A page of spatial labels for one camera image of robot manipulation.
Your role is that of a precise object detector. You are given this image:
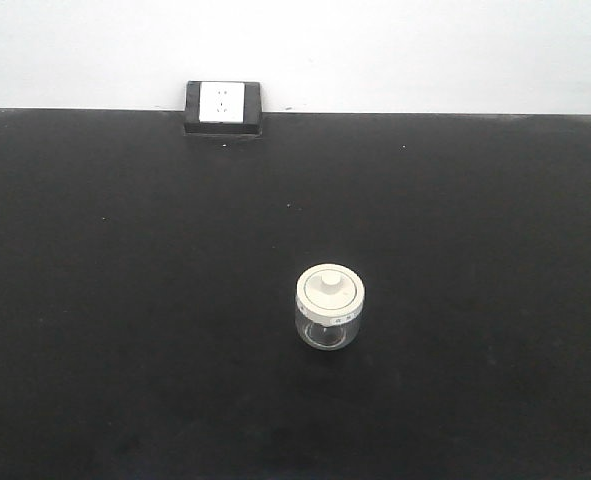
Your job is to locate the black white power socket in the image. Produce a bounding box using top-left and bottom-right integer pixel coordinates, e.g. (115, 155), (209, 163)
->
(183, 81), (263, 136)

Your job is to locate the glass jar with white lid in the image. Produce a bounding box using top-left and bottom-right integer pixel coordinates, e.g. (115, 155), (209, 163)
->
(295, 263), (365, 351)

